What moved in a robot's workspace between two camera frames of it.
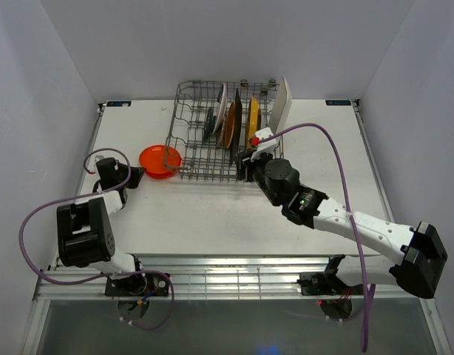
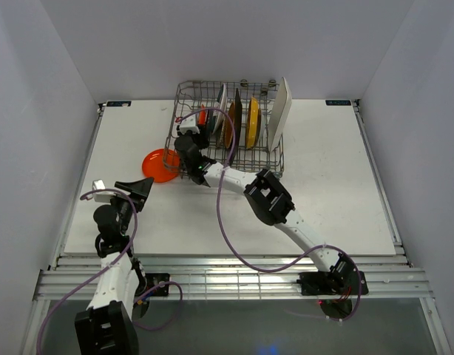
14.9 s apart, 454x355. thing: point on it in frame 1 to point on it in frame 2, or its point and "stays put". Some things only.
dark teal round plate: (209, 125) stays put
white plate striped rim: (222, 108) stays put
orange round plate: (160, 161) to (202, 115)
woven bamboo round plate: (230, 125) stays put
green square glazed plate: (236, 127) stays put
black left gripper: (136, 173) to (138, 189)
